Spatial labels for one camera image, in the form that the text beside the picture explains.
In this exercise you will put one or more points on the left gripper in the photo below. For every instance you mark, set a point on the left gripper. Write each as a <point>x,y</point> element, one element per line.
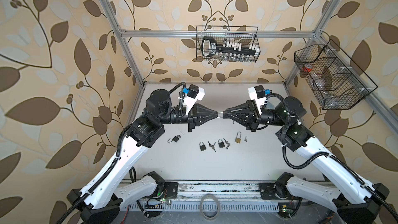
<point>206,112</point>

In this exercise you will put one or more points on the black padlock left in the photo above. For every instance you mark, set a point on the black padlock left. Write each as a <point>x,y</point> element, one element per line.
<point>174,139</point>

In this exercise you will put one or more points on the black tool rack in basket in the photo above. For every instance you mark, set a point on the black tool rack in basket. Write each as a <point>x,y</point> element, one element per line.
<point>227,49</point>

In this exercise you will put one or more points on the black padlock with keys middle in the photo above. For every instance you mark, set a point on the black padlock with keys middle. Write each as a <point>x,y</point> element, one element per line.
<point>223,143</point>

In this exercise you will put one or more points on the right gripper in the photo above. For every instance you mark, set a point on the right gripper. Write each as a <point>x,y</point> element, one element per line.
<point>250,115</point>

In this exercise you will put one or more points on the right wire basket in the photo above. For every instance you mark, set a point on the right wire basket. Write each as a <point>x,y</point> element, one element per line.
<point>337,80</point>

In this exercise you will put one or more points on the back wire basket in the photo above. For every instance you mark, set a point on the back wire basket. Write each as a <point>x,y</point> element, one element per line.
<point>243,34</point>

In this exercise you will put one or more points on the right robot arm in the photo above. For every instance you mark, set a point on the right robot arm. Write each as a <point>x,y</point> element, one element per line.
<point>353,198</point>

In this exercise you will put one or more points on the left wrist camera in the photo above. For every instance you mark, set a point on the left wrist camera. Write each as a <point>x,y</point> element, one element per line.
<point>192,95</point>

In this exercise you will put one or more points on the red cap in basket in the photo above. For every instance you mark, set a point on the red cap in basket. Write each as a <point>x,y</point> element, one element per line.
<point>307,68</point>

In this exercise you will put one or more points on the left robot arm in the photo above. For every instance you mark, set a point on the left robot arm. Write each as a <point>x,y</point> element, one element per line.
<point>101,200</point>

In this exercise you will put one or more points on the black padlock with keys bottom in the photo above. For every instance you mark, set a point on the black padlock with keys bottom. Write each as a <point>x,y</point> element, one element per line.
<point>203,147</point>

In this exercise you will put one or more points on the brass padlock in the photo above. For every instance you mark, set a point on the brass padlock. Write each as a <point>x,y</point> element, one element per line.
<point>238,137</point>

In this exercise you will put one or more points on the wire basket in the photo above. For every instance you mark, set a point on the wire basket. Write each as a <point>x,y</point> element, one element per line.
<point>243,34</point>
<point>337,80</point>

